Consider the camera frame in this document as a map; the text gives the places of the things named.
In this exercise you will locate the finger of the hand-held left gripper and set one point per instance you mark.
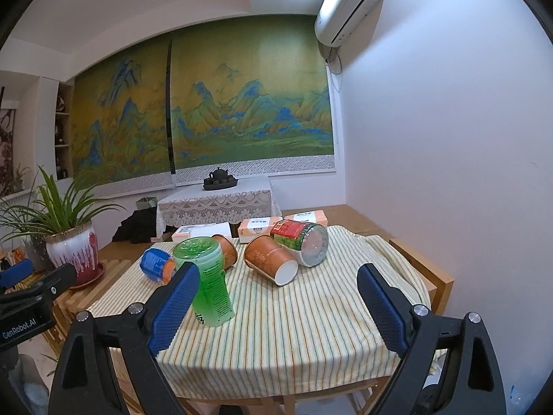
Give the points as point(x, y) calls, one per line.
point(56, 281)
point(15, 273)

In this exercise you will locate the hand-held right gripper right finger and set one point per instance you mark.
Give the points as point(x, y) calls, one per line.
point(382, 311)

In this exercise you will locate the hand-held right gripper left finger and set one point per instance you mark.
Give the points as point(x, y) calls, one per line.
point(173, 307)

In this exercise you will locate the blue and orange cup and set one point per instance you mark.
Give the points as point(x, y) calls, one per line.
point(153, 266)

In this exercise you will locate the green transparent plastic cup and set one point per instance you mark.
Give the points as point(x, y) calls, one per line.
point(211, 281)

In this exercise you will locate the small brown paper cup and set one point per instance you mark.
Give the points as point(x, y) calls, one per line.
point(227, 250)

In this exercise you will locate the red and green noodle cup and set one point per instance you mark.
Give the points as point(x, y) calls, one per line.
point(302, 240)

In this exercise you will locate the large brown paper cup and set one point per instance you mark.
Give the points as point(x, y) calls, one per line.
point(268, 257)

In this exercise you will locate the white and red flower pot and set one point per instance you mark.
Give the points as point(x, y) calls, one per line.
point(71, 253)

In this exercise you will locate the wooden slatted rack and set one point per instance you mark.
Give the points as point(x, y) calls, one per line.
point(90, 285)

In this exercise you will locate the red pot saucer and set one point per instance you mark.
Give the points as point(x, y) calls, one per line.
point(93, 274)

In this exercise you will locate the green leafy plant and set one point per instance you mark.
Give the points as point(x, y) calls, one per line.
point(56, 207)

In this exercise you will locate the white tissue box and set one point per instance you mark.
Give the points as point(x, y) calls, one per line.
point(203, 231)

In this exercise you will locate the dark cloth bag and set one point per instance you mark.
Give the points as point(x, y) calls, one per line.
point(136, 227)

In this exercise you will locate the striped yellow tablecloth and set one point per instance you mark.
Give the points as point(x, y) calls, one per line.
point(293, 324)

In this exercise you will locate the grey paper bag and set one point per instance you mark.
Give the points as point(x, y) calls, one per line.
point(147, 204)

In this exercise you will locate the lace-covered low table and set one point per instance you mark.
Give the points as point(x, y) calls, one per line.
point(216, 205)

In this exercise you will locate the orange tissue box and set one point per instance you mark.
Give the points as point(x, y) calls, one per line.
point(257, 227)
point(306, 217)

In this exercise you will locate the dark tea tray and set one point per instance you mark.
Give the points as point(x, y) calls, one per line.
point(220, 185)

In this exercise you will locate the dark teapot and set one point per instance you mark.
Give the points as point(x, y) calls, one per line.
point(219, 174)

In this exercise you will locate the narrow landscape painting blind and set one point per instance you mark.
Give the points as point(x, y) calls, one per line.
point(121, 125)

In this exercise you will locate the wide landscape painting blind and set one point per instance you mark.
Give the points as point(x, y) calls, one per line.
point(255, 99)

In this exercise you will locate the white air conditioner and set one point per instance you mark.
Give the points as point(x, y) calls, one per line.
point(345, 2)

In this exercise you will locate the white wall shelf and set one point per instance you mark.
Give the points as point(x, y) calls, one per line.
point(62, 129)

